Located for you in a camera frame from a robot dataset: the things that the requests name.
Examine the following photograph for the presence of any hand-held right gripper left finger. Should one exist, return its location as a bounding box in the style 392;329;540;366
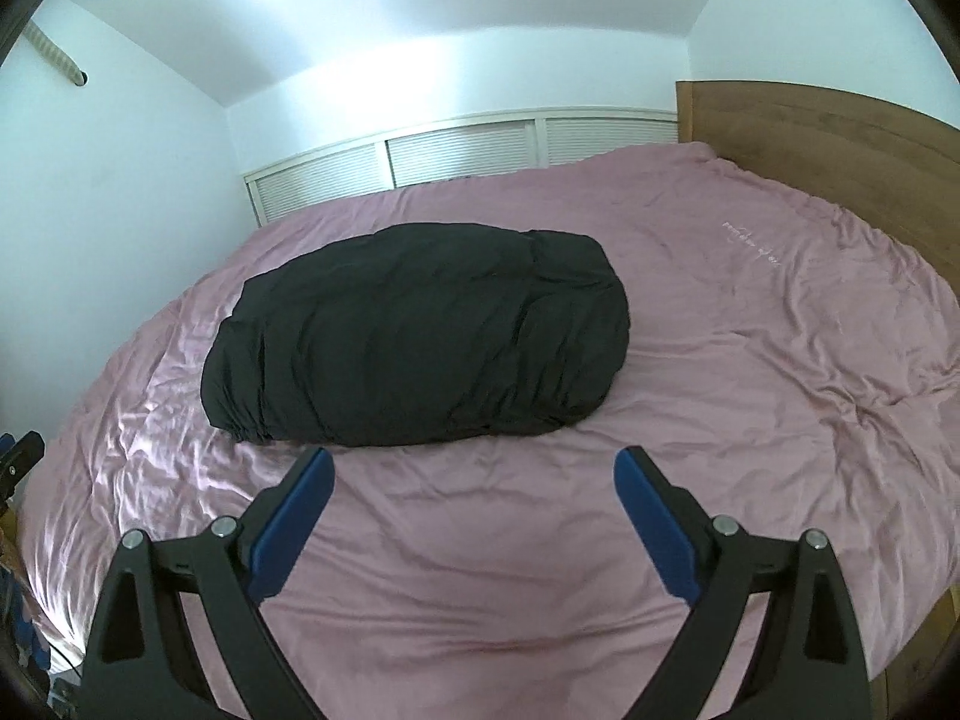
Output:
81;448;336;720

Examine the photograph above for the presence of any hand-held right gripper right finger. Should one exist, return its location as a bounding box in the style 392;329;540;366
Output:
613;446;875;720

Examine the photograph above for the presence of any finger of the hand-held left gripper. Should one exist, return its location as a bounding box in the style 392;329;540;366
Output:
0;430;47;500

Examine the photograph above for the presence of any black puffer jacket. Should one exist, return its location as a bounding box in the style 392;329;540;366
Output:
200;223;631;446

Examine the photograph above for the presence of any pink duvet cover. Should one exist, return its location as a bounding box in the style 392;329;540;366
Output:
15;141;960;720

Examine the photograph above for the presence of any white louvered cabinet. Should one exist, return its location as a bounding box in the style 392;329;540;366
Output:
240;111;680;228

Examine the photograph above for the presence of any striped tube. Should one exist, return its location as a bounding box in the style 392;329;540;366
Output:
26;22;89;86

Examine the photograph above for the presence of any wooden headboard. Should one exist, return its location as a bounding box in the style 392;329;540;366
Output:
675;80;960;293

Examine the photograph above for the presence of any wooden bed frame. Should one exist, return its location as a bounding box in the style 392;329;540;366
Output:
881;577;960;720

